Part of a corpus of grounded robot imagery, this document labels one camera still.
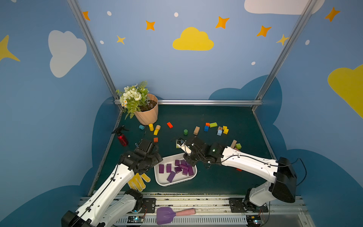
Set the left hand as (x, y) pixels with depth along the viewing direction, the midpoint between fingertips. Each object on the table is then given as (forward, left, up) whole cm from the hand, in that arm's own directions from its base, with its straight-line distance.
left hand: (158, 160), depth 78 cm
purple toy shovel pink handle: (-24, -5, -12) cm, 28 cm away
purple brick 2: (0, -5, -11) cm, 12 cm away
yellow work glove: (-9, +13, -12) cm, 20 cm away
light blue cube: (+28, -41, -12) cm, 51 cm away
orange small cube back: (+35, -33, -11) cm, 49 cm away
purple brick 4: (+1, -14, -10) cm, 17 cm away
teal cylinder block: (+30, +18, -11) cm, 37 cm away
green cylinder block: (+27, -15, -11) cm, 33 cm away
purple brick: (0, 0, -12) cm, 12 cm away
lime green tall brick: (+3, -11, +11) cm, 16 cm away
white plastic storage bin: (-1, -8, -12) cm, 14 cm away
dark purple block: (-1, -11, -11) cm, 16 cm away
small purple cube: (+4, -10, -11) cm, 15 cm away
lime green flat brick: (+36, -37, -12) cm, 53 cm away
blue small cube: (+30, -31, -10) cm, 44 cm away
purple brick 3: (-5, -7, -12) cm, 15 cm away
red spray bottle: (+17, +27, -2) cm, 32 cm away
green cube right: (+16, -52, -11) cm, 55 cm away
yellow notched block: (+30, -45, -10) cm, 55 cm away
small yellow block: (+27, +7, -12) cm, 31 cm away
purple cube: (-2, -15, -11) cm, 19 cm away
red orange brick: (+34, -3, -11) cm, 36 cm away
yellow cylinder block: (+30, +11, -9) cm, 33 cm away
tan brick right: (+19, -50, -12) cm, 54 cm away
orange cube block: (+20, +6, -11) cm, 24 cm away
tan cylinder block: (+32, +6, -13) cm, 35 cm away
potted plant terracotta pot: (+33, +11, 0) cm, 34 cm away
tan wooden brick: (+29, -23, -11) cm, 38 cm away
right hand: (+4, -17, +2) cm, 17 cm away
